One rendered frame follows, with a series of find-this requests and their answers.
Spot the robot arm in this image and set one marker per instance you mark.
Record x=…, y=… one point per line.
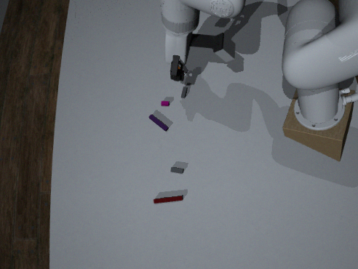
x=310, y=60

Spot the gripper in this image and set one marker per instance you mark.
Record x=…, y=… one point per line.
x=176, y=52

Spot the purple rod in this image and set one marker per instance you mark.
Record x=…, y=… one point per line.
x=159, y=123

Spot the dark red rod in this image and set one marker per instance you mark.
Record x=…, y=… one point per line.
x=162, y=200

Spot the grey rectangular bar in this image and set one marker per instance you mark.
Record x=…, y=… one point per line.
x=176, y=170
x=184, y=92

